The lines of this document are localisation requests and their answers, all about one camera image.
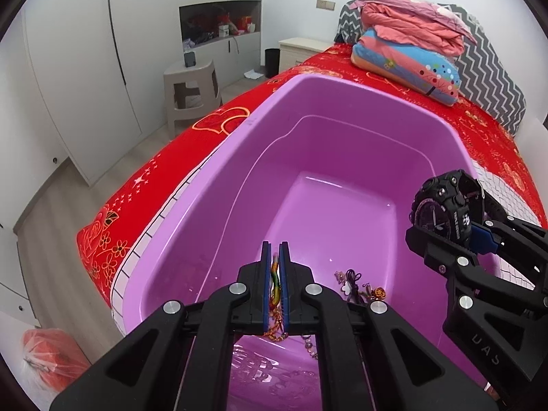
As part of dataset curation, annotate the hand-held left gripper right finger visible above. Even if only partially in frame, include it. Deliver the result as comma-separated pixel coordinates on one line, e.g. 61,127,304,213
280,243,499,411

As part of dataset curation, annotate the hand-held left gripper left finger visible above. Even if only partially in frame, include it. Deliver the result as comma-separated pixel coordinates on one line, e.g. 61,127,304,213
49,242,271,411

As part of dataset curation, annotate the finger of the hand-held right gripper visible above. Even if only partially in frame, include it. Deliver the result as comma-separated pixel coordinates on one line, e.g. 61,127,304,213
406,225,482,281
471,217,548,266

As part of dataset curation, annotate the multicolour charm bracelet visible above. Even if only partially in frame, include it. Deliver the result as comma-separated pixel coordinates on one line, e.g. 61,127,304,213
264,256,388,343

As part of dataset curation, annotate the black wrist watch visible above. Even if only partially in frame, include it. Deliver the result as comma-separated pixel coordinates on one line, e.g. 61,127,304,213
407,170,514,250

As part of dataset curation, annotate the chunky beaded bracelet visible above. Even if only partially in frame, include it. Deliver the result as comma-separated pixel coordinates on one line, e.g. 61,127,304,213
302,336,320,362

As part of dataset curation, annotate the black cord necklace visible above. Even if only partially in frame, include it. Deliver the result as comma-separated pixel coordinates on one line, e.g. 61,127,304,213
342,269,373,304

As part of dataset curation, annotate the purple plastic tub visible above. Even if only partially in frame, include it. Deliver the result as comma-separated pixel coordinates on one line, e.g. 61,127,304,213
122,73,521,411

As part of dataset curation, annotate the red patterned bedspread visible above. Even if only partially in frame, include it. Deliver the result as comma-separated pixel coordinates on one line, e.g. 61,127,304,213
76,43,548,309

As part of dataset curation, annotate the colourful striped pillow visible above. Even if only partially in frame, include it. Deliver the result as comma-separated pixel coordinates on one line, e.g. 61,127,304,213
351,28,463,105

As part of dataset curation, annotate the black waste bin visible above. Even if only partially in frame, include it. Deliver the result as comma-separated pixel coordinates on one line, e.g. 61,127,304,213
264,48,281,79

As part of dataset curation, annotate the orange plastic bag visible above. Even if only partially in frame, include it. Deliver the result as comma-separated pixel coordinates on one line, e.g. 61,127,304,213
19,327,92,388

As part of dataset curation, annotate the grey plastic stool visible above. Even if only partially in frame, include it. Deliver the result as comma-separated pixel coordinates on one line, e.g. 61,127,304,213
163,58,223,140

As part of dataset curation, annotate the folded pink quilt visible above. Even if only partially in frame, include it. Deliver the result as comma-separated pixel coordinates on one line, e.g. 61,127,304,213
354,0,478,56

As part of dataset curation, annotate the beige nightstand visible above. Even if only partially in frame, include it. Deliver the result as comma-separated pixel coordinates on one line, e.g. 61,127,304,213
278,36,335,73

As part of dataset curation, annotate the white wardrobe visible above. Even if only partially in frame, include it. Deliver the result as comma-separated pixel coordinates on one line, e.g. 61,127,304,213
0,0,264,322

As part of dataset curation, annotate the wall niche shelf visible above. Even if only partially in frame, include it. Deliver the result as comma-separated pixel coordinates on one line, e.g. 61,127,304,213
179,0,263,54

